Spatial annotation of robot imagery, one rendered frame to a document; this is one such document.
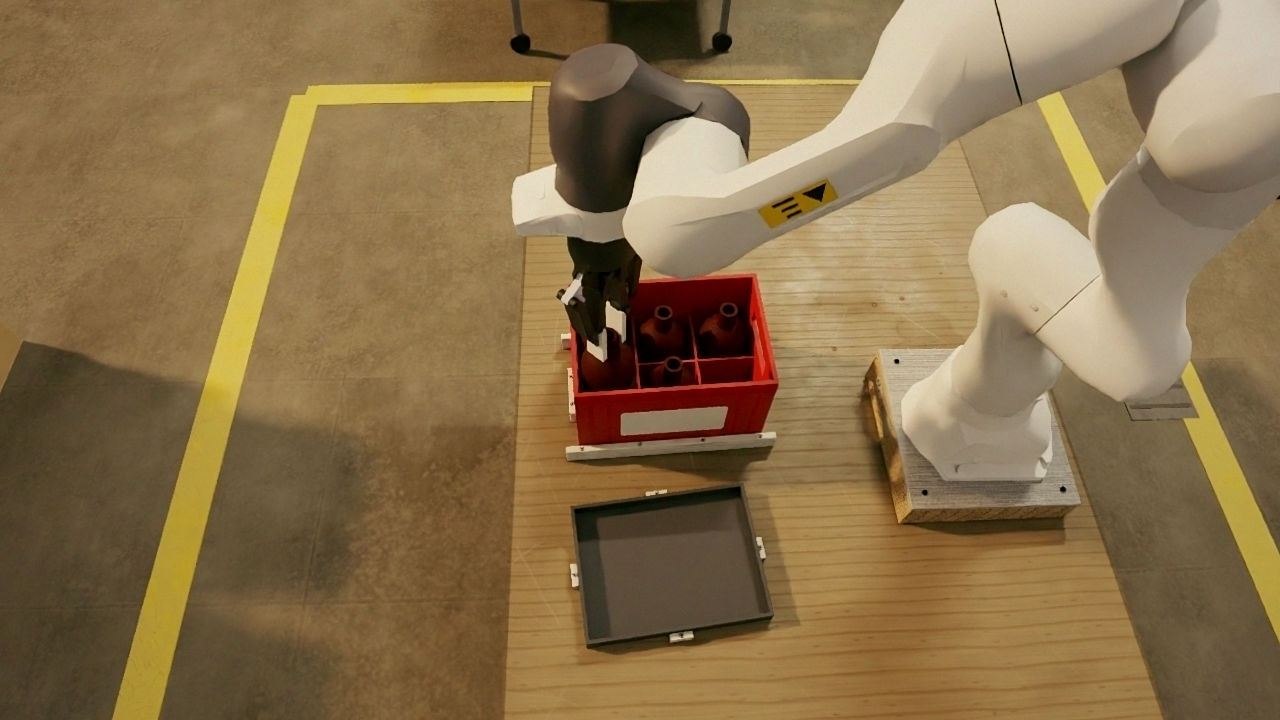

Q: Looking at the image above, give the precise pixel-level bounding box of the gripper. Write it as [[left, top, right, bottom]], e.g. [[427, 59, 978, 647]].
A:
[[556, 237, 643, 363]]

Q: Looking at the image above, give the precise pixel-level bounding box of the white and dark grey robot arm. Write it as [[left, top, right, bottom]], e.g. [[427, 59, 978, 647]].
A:
[[512, 0, 1280, 480]]

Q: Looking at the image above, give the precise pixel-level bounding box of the red divided crate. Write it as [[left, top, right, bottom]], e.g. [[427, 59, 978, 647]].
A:
[[570, 273, 780, 446]]

